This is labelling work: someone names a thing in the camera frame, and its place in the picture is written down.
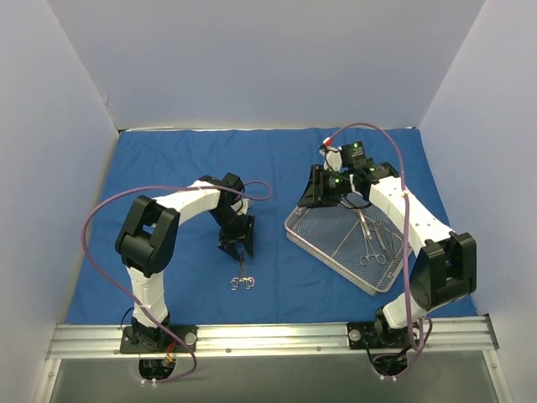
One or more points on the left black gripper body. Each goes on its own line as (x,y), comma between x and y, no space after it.
(237,234)

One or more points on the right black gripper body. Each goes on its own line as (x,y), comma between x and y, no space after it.
(316,185)

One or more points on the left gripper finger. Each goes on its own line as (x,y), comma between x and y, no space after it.
(230,250)
(247,239)

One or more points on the blue surgical wrap cloth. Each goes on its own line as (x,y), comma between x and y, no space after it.
(290,285)

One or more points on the metal mesh instrument tray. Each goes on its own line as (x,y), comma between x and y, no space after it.
(334,235)

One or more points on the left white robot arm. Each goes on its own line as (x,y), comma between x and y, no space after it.
(146,242)

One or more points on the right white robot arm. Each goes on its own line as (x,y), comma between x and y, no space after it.
(445,267)

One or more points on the steel tweezers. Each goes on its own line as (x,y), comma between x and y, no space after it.
(364,225)

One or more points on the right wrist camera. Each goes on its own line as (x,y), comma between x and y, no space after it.
(331,155)

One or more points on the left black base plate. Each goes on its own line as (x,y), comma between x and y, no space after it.
(140,339)

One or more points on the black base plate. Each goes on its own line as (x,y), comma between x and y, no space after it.
(140,339)
(364,334)

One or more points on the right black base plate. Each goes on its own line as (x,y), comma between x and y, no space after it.
(364,334)

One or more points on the aluminium front rail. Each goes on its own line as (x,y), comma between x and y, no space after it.
(103,342)

